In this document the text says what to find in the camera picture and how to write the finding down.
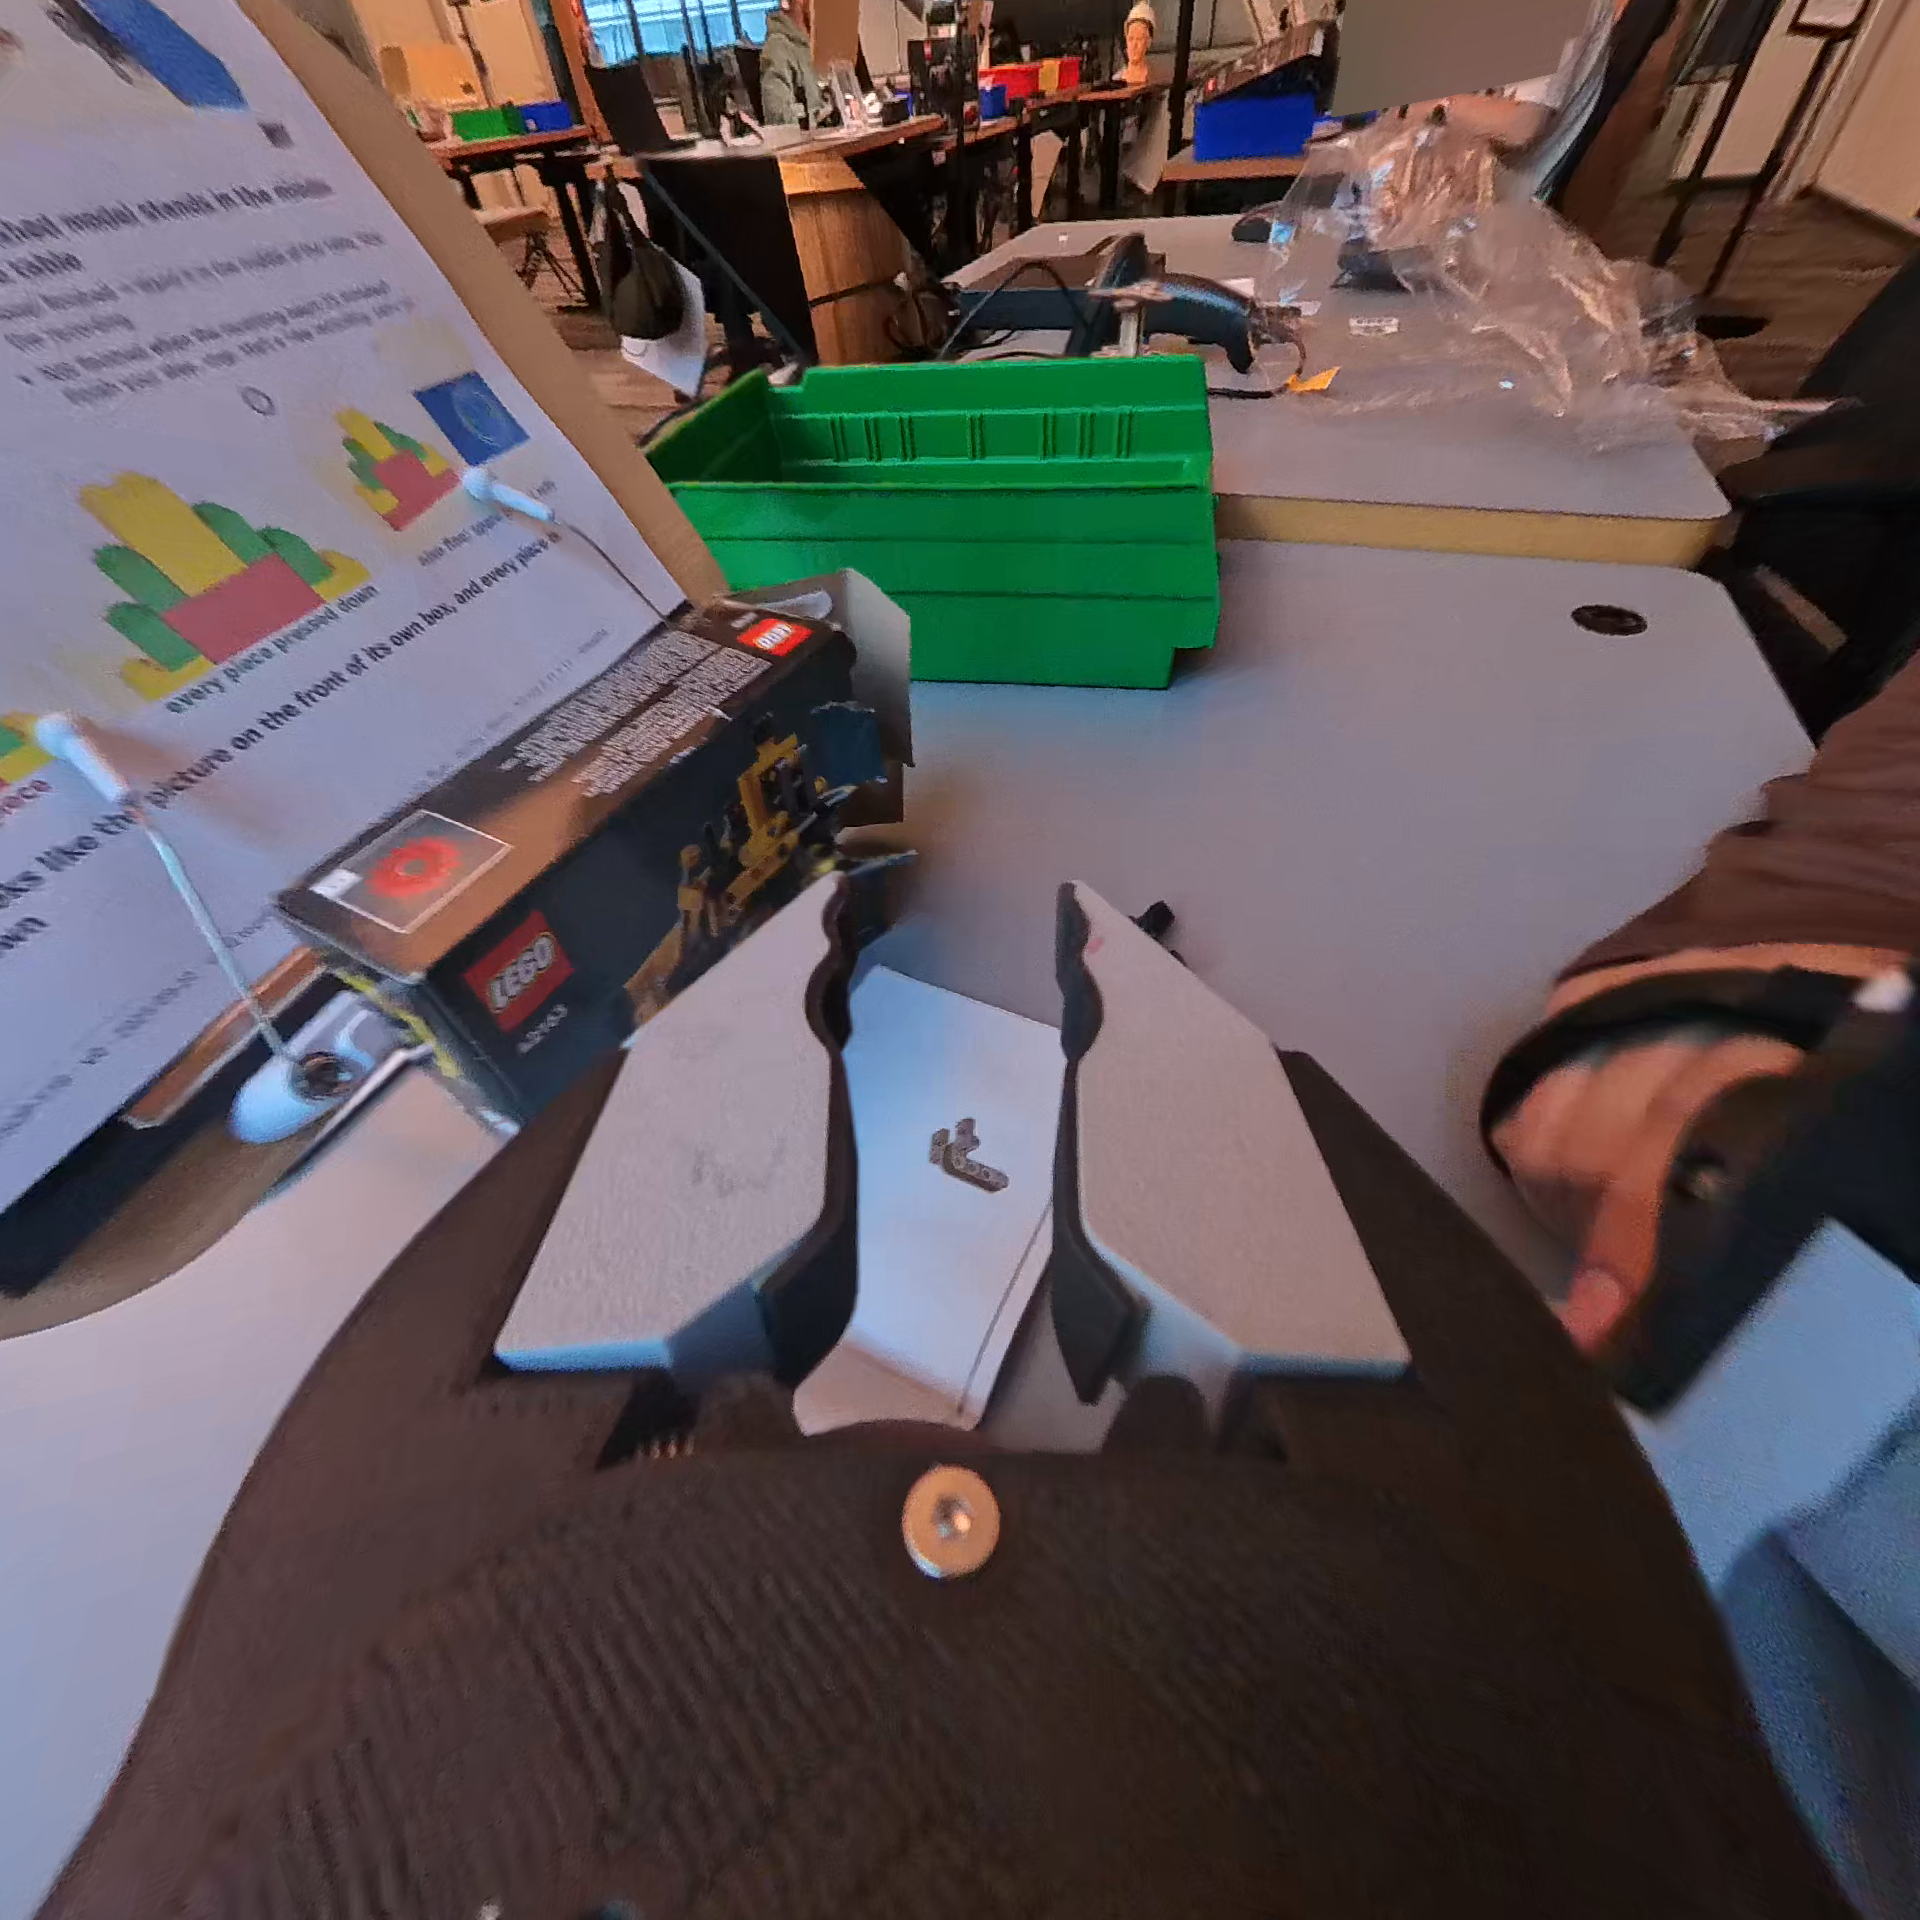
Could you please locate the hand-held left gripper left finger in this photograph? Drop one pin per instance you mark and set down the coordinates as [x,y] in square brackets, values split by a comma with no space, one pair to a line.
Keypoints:
[660,1184]

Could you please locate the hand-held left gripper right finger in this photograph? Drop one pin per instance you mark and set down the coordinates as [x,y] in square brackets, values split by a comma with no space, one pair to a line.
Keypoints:
[1214,1184]

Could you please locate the person's right forearm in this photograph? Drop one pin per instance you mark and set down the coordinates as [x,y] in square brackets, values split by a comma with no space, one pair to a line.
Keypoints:
[1799,869]

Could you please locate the white lego instruction booklet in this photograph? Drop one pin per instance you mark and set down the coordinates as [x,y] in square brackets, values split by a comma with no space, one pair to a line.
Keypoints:
[930,1245]

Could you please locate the dark lego set box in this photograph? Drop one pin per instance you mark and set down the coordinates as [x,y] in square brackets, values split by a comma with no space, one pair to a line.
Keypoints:
[599,839]

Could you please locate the person's right hand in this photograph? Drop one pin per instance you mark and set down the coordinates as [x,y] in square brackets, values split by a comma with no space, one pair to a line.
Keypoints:
[1606,1126]

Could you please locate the white poster clamp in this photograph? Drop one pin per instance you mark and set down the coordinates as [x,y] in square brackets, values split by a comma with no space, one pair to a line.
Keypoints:
[299,1089]

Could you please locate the black chair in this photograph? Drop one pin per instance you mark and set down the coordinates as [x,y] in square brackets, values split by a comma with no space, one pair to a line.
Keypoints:
[1844,494]

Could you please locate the white poster pin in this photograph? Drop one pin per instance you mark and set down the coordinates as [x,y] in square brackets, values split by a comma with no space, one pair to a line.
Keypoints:
[503,493]
[75,751]

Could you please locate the green plastic bin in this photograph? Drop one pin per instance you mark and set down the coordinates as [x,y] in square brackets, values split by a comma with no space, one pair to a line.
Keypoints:
[975,510]

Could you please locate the clear plastic bag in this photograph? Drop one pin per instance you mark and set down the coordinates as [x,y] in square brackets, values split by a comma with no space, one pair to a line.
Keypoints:
[1516,284]

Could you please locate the wooden cabinet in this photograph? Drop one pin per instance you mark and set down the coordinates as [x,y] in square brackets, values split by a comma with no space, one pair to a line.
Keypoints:
[856,254]

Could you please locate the printed instruction poster board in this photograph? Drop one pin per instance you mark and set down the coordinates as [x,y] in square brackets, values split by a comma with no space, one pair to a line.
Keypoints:
[224,301]

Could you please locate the small blue plastic bin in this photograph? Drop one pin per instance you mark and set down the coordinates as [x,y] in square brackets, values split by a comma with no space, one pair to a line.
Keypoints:
[1252,125]

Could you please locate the mannequin head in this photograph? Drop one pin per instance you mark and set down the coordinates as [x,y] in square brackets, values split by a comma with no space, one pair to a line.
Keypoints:
[1143,41]

